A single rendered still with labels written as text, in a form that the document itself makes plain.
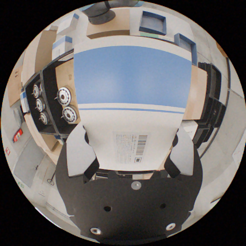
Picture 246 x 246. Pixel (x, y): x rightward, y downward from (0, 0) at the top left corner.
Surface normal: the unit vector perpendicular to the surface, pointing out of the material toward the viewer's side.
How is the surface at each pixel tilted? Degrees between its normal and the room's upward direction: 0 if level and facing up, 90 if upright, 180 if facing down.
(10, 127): 90
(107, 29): 2
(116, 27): 2
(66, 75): 0
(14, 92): 78
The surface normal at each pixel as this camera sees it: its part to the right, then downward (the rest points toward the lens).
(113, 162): -0.04, 0.54
